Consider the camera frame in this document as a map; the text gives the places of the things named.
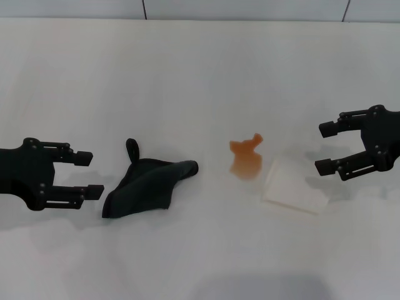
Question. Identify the dark rag with loop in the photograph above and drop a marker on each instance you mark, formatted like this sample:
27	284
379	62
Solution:
140	187

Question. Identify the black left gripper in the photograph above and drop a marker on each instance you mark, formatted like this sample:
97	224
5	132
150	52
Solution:
28	172

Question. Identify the orange liquid stain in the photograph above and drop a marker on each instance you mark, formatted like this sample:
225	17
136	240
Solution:
247	162

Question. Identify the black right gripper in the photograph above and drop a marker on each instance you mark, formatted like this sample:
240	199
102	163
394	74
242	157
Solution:
382	137

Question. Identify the white paper cup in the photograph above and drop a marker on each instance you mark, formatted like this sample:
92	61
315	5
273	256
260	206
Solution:
290	187

